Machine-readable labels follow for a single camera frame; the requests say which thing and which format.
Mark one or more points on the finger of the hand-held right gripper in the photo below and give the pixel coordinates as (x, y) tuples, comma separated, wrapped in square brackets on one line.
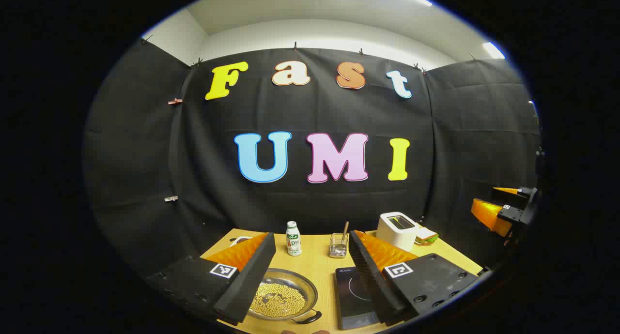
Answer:
[(506, 194), (489, 215)]

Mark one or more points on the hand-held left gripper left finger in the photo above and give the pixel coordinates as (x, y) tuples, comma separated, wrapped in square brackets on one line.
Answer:
[(247, 280)]

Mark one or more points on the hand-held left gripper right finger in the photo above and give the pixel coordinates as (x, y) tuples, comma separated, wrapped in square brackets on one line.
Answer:
[(373, 280)]

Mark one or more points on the black induction cooktop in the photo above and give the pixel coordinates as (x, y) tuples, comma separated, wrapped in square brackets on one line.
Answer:
[(351, 295)]

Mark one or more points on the pile of yellow soybeans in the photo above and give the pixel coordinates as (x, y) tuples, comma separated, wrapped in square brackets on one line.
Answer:
[(278, 300)]

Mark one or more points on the white divided tray of beans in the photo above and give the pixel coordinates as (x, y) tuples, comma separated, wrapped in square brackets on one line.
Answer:
[(240, 240)]

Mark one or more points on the white toaster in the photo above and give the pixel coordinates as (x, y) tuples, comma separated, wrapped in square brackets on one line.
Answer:
[(395, 233)]

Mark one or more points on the white drink bottle green label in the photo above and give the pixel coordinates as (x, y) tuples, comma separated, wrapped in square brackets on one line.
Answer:
[(293, 243)]

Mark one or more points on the sandwich with lettuce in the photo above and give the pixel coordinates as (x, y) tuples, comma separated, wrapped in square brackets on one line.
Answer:
[(426, 235)]

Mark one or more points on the black backdrop cloth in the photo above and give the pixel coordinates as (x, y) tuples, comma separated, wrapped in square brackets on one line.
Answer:
[(315, 111)]

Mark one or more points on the red cloth clip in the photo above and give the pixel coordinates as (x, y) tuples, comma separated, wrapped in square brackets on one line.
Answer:
[(175, 101)]

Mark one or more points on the row of small dark clips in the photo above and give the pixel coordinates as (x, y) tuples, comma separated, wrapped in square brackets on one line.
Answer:
[(294, 46)]

